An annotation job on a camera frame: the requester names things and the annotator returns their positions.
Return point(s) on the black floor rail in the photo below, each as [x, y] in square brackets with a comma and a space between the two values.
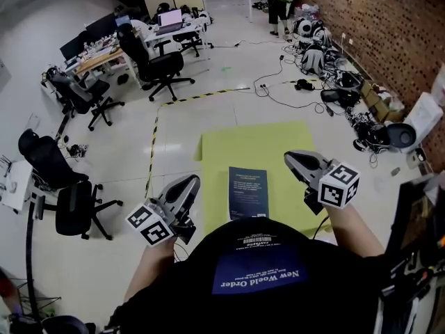
[31, 249]

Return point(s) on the white water dispenser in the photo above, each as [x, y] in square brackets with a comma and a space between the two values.
[422, 117]

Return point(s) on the yellow-green tablecloth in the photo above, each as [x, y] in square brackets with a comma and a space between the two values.
[215, 158]

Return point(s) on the white power strip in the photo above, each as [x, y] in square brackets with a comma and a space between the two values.
[264, 85]

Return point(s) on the person's right forearm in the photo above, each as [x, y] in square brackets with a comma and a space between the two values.
[351, 228]

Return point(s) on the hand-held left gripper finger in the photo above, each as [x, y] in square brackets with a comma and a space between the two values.
[174, 183]
[193, 195]

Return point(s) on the small grey box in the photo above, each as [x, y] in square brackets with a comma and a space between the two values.
[395, 171]

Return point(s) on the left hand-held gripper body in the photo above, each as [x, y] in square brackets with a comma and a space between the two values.
[149, 224]

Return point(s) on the open laptop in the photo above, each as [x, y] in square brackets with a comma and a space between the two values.
[168, 21]

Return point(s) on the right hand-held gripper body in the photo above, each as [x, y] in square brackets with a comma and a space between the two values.
[339, 186]

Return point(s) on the black computer monitor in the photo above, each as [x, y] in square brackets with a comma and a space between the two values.
[71, 48]
[101, 25]

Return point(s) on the cluttered office desk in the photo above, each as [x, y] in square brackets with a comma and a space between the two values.
[101, 57]

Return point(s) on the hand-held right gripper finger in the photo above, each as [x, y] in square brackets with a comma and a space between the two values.
[313, 155]
[299, 174]

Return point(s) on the small cluster of electronics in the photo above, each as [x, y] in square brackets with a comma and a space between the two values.
[76, 150]

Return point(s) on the yellow black floor tape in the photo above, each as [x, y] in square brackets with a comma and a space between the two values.
[194, 97]

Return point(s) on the low white table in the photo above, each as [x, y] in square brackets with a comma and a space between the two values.
[15, 186]

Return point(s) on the white sheet of paper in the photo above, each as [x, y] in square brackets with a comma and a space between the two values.
[34, 121]

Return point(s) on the cardboard box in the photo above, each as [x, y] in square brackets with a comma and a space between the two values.
[380, 103]

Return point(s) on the person's black printed t-shirt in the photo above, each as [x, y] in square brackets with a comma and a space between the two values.
[260, 256]

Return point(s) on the black office chair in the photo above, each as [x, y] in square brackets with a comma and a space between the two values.
[156, 64]
[189, 44]
[85, 96]
[69, 200]

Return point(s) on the person's left forearm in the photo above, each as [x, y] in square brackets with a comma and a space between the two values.
[153, 266]

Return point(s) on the black floor fan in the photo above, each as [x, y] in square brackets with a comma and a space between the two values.
[400, 137]

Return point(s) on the pile of grey backpacks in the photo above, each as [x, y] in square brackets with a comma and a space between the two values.
[313, 47]

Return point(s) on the blue-covered book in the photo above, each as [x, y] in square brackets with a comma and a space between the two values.
[248, 190]

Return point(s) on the white office desk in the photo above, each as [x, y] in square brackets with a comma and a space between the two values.
[174, 33]

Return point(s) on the water dispenser bottle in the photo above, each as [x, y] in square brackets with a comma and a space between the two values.
[438, 85]

